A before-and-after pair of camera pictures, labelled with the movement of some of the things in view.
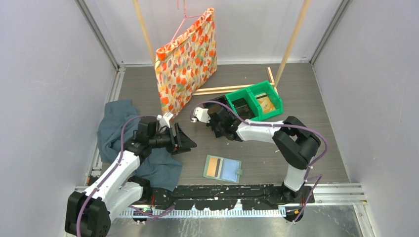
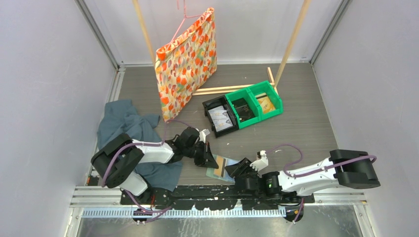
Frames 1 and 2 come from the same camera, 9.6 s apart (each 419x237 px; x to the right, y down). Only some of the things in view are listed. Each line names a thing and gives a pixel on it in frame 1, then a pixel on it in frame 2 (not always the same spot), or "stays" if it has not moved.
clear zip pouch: x=223 y=169 stays
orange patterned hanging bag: x=184 y=64 stays
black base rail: x=223 y=196 stays
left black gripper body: x=163 y=139 -> x=195 y=152
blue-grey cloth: x=118 y=121 stays
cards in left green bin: x=242 y=109 stays
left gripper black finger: x=183 y=143 -> x=209 y=161
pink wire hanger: x=185 y=17 stays
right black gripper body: x=211 y=123 -> x=249 y=174
